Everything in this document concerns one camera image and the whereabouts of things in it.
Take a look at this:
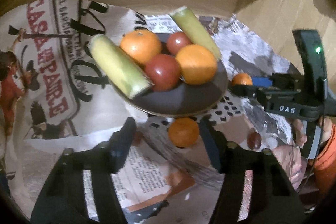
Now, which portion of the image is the small mandarin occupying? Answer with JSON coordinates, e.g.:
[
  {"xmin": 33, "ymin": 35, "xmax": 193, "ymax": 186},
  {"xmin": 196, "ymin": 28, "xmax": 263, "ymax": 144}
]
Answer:
[
  {"xmin": 231, "ymin": 73, "xmax": 253, "ymax": 86},
  {"xmin": 168, "ymin": 118, "xmax": 200, "ymax": 148}
]

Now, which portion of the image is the right hand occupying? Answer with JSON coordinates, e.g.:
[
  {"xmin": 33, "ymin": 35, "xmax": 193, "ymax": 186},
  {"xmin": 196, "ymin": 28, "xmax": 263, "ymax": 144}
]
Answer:
[{"xmin": 291, "ymin": 117, "xmax": 334, "ymax": 148}]

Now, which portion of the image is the newspaper table cover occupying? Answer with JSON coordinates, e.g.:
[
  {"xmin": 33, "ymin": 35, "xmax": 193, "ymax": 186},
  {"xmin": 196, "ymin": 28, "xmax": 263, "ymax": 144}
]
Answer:
[{"xmin": 23, "ymin": 13, "xmax": 305, "ymax": 224}]

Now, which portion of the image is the bright red tomato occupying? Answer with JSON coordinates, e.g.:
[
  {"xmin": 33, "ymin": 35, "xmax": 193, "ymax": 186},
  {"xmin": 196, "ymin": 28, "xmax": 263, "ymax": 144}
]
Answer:
[{"xmin": 166, "ymin": 32, "xmax": 192, "ymax": 56}]

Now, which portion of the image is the large orange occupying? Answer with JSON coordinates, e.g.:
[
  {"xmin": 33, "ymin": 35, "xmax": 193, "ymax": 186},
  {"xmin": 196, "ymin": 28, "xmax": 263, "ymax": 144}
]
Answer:
[{"xmin": 175, "ymin": 44, "xmax": 217, "ymax": 85}]

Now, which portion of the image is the orange with stem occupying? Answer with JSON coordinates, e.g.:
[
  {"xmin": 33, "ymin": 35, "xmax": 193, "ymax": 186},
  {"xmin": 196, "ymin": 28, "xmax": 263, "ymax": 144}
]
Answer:
[{"xmin": 120, "ymin": 29, "xmax": 162, "ymax": 66}]

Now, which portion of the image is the dark brown round plate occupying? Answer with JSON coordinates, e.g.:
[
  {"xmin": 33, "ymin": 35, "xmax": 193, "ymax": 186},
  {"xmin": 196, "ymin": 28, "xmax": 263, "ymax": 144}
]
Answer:
[{"xmin": 119, "ymin": 34, "xmax": 228, "ymax": 117}]

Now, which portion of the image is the small dark grape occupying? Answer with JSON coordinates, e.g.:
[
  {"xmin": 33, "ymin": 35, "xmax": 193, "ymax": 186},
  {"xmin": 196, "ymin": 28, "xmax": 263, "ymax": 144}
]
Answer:
[{"xmin": 247, "ymin": 131, "xmax": 262, "ymax": 150}]

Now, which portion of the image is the dark red tomato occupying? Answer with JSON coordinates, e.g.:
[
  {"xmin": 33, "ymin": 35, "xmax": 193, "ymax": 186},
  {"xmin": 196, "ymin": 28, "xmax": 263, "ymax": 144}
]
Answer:
[{"xmin": 144, "ymin": 54, "xmax": 182, "ymax": 92}]

